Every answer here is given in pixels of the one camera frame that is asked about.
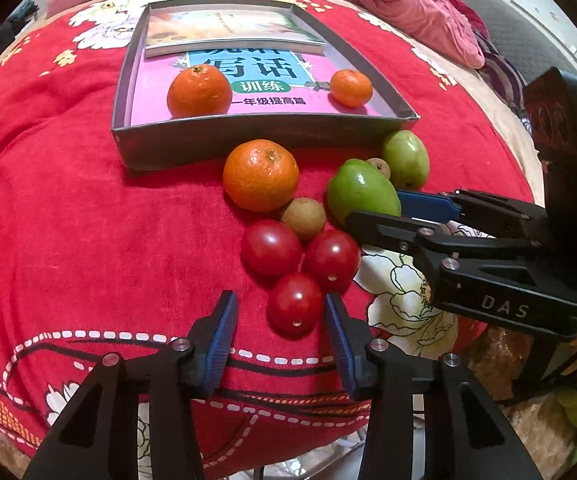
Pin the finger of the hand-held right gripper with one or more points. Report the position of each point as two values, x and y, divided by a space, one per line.
393 232
426 206

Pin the red tomato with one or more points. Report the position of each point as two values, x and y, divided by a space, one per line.
271 248
331 260
295 305

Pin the magenta cloth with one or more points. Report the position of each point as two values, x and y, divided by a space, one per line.
463 10

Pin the small brown round fruit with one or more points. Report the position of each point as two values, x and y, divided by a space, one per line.
381 166

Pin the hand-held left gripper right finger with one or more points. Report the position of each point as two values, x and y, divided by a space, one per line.
341 345

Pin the large green fruit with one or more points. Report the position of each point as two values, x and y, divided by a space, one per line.
358 190

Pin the olive brown round fruit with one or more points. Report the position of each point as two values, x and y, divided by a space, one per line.
304 219

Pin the sunflower cover book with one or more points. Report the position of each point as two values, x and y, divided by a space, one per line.
228 27

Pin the grey cardboard tray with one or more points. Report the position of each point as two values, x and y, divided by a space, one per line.
268 134

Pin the striped cloth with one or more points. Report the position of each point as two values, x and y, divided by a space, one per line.
500 70

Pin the grey pillow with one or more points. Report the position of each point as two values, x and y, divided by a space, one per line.
518 20

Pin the pink book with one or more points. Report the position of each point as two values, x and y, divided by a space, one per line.
156 87

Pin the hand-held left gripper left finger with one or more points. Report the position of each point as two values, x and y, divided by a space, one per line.
223 330

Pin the small green fruit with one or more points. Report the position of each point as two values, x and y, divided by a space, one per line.
408 160

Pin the brown plush rug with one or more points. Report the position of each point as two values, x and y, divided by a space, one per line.
513 390

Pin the small orange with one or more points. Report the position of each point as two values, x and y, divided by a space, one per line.
351 88

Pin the large orange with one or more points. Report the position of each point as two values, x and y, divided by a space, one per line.
261 175
199 91

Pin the red floral blanket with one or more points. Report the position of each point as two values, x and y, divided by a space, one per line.
68 210

